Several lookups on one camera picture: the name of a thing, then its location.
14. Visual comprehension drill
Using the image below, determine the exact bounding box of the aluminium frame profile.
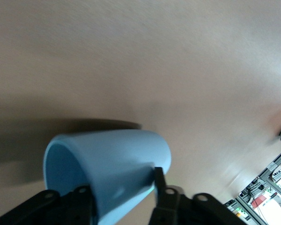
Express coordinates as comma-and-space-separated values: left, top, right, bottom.
224, 147, 281, 225

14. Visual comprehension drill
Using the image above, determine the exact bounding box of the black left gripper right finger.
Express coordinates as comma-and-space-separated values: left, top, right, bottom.
148, 166, 249, 225

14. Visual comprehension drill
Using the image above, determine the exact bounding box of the light blue plastic cup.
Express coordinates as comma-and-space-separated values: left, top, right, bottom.
42, 129, 172, 225

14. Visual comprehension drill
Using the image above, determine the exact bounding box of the brown table cloth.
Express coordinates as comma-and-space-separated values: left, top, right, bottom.
0, 0, 281, 225

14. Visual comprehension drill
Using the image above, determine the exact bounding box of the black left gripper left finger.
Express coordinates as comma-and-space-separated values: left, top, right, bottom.
0, 185, 98, 225

